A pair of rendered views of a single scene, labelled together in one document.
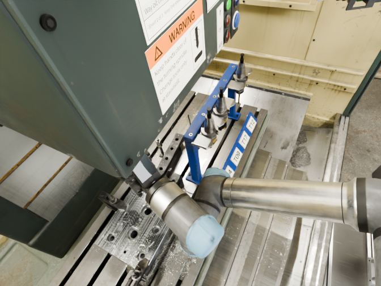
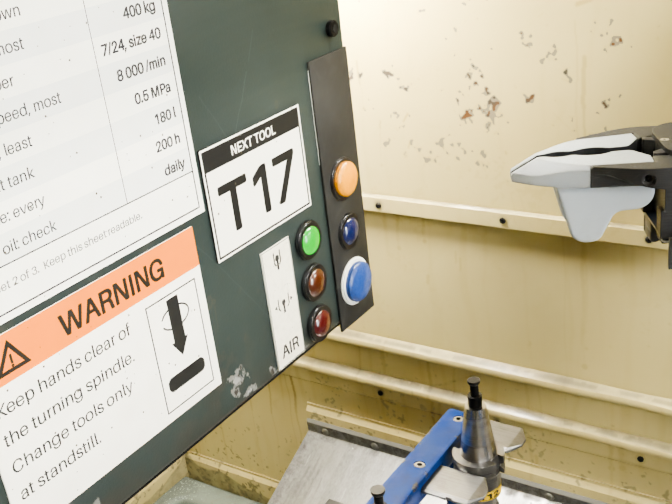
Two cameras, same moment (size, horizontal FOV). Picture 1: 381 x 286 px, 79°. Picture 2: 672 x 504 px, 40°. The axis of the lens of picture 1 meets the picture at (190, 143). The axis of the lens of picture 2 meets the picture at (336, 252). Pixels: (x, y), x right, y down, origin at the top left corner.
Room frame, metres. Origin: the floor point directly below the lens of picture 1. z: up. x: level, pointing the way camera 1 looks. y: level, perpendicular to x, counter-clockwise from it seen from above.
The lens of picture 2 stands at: (-0.11, -0.14, 1.92)
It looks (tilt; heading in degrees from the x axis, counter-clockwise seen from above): 24 degrees down; 1
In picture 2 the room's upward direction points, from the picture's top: 7 degrees counter-clockwise
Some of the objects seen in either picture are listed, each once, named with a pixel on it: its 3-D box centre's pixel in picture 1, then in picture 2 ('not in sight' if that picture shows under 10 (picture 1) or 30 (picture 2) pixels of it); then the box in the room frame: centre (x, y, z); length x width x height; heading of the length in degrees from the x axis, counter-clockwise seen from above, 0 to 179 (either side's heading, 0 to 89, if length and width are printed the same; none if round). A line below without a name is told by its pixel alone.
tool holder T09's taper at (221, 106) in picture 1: (221, 102); not in sight; (0.64, -0.14, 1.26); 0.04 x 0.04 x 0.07
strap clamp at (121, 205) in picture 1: (114, 203); not in sight; (0.45, 0.36, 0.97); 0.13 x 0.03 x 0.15; 55
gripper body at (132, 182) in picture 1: (145, 178); not in sight; (0.28, 0.12, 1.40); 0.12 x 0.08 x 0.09; 37
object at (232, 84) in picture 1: (236, 85); (458, 486); (0.78, -0.24, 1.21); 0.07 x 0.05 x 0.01; 55
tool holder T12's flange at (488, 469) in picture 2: (240, 78); (478, 460); (0.82, -0.27, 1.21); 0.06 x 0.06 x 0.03
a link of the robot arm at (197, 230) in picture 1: (193, 225); not in sight; (0.16, 0.02, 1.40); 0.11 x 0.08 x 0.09; 37
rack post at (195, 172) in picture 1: (194, 161); not in sight; (0.54, 0.00, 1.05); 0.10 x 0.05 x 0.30; 55
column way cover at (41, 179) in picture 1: (53, 150); not in sight; (0.64, 0.56, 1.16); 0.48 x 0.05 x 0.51; 145
